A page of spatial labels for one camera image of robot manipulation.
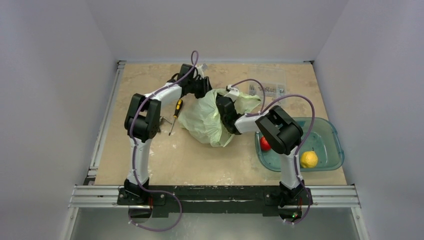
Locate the light green plastic bag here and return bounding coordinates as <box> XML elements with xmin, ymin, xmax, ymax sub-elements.
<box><xmin>178</xmin><ymin>88</ymin><xmax>261</xmax><ymax>148</ymax></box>

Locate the red fake fruit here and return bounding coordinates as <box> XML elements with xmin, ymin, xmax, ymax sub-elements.
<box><xmin>259</xmin><ymin>136</ymin><xmax>272</xmax><ymax>152</ymax></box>

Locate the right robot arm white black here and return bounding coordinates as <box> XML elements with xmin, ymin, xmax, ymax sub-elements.
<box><xmin>215</xmin><ymin>95</ymin><xmax>304</xmax><ymax>204</ymax></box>

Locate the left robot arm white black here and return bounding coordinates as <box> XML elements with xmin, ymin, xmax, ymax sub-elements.
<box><xmin>123</xmin><ymin>64</ymin><xmax>212</xmax><ymax>205</ymax></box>

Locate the yellow fake lemon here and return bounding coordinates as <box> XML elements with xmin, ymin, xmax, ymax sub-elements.
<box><xmin>300</xmin><ymin>150</ymin><xmax>319</xmax><ymax>168</ymax></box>

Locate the black yellow screwdriver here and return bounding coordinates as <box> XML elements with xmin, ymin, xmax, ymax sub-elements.
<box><xmin>168</xmin><ymin>99</ymin><xmax>184</xmax><ymax>136</ymax></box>

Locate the grey metal tool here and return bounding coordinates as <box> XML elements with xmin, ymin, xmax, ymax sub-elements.
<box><xmin>159</xmin><ymin>116</ymin><xmax>172</xmax><ymax>125</ymax></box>

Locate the clear screw organizer box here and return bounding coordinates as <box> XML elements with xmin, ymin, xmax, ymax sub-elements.
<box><xmin>247</xmin><ymin>65</ymin><xmax>287</xmax><ymax>107</ymax></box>

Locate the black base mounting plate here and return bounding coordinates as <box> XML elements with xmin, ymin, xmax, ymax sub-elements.
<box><xmin>116</xmin><ymin>185</ymin><xmax>313</xmax><ymax>220</ymax></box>

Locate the teal plastic container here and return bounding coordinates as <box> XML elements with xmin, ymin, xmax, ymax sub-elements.
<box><xmin>254</xmin><ymin>117</ymin><xmax>345</xmax><ymax>172</ymax></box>

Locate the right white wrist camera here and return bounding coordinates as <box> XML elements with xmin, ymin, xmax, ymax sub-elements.
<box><xmin>224</xmin><ymin>84</ymin><xmax>240</xmax><ymax>103</ymax></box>

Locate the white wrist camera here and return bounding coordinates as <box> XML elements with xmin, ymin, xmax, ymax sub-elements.
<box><xmin>196</xmin><ymin>63</ymin><xmax>209</xmax><ymax>78</ymax></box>
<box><xmin>224</xmin><ymin>84</ymin><xmax>240</xmax><ymax>103</ymax></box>

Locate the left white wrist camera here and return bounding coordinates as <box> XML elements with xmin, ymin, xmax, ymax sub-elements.
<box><xmin>196</xmin><ymin>63</ymin><xmax>209</xmax><ymax>78</ymax></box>

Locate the aluminium frame rail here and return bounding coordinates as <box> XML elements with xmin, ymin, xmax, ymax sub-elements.
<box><xmin>67</xmin><ymin>60</ymin><xmax>361</xmax><ymax>210</ymax></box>

